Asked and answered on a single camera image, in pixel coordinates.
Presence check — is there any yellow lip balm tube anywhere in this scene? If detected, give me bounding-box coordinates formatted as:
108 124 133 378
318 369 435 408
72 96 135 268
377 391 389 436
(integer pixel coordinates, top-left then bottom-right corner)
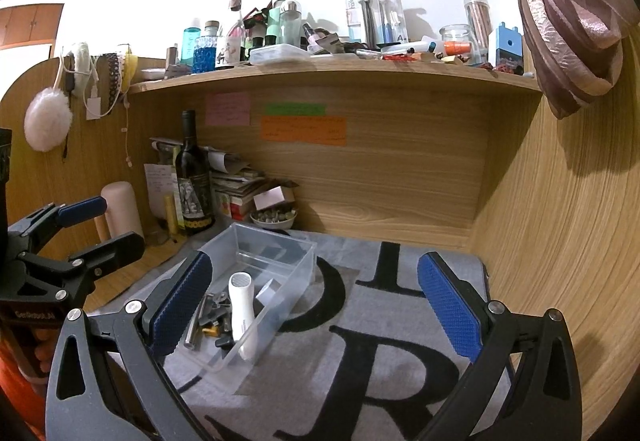
164 193 179 236

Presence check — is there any white handwritten paper note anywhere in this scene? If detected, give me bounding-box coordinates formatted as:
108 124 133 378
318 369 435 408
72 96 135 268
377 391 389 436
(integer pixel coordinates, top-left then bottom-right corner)
143 164 172 220

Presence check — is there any stack of books and papers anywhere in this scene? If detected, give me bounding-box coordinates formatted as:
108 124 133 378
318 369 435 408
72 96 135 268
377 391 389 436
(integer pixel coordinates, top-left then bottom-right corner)
209 168 269 221

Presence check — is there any beige rounded container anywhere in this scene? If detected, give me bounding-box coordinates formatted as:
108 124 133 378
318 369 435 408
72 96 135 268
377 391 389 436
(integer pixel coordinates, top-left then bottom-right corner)
101 181 143 237

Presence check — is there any blue bead bottle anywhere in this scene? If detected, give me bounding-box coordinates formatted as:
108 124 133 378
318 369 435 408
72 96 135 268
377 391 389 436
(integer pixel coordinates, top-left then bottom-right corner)
192 20 219 74

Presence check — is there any small white pink box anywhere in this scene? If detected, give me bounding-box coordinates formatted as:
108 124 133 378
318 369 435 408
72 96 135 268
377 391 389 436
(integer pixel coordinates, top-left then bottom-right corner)
253 186 295 211

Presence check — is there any glass jar on shelf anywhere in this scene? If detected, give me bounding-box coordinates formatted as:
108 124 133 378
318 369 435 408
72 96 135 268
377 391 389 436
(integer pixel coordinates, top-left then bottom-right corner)
439 24 482 65

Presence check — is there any white handheld massager device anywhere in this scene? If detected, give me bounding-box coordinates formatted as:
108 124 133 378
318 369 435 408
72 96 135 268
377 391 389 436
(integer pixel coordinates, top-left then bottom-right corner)
228 272 257 361

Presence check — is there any pink hanging cloth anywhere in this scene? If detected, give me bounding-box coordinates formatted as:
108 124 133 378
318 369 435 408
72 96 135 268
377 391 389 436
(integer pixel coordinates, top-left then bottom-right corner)
518 0 639 119

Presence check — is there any blue box on shelf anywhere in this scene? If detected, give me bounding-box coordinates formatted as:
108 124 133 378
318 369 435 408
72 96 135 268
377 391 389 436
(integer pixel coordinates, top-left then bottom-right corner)
488 22 524 76

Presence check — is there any white fluffy puff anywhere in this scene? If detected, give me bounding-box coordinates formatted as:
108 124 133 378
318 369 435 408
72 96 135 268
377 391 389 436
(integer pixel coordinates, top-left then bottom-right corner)
23 88 73 153

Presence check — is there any silver metal clip tool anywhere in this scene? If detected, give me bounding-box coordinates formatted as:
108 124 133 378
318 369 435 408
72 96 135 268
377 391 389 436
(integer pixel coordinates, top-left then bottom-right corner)
183 294 212 351

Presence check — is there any black clamp piece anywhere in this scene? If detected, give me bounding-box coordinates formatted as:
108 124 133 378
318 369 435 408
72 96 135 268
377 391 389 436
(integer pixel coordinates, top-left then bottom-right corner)
198 291 234 351

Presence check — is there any clear plastic storage box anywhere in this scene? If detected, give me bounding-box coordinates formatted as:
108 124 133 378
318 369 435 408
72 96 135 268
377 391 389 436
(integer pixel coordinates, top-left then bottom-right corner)
180 223 316 392

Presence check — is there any grey mat with black letters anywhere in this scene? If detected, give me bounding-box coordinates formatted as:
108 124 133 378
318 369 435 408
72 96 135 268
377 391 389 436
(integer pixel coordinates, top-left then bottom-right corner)
165 231 469 440

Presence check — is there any bowl of small stones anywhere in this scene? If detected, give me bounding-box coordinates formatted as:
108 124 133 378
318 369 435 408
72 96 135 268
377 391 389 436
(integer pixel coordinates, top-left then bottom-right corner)
250 208 297 231

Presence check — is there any left hand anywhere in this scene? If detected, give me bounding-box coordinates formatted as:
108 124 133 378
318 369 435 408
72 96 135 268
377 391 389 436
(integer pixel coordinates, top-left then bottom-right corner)
32 328 60 374

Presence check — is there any dark wine bottle elephant label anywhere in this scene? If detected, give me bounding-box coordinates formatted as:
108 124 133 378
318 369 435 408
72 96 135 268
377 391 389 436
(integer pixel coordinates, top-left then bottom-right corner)
175 110 215 235

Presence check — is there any clear flat plastic case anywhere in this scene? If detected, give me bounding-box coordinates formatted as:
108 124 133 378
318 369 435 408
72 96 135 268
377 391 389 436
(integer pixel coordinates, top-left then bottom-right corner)
250 43 310 66

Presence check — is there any orange sticky note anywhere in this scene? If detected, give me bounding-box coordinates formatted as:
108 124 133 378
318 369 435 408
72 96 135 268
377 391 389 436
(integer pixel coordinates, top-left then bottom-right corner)
260 116 347 146

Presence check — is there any wooden shelf board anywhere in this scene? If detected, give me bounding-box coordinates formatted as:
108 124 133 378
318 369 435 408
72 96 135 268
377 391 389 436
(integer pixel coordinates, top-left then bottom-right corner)
129 56 540 95

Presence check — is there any green sticky note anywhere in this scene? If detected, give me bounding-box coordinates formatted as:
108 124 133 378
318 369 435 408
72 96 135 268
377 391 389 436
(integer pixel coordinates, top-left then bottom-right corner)
264 102 326 117

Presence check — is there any pink sticky note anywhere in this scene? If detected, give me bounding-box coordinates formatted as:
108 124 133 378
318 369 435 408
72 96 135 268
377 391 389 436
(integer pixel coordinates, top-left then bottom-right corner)
205 92 252 127

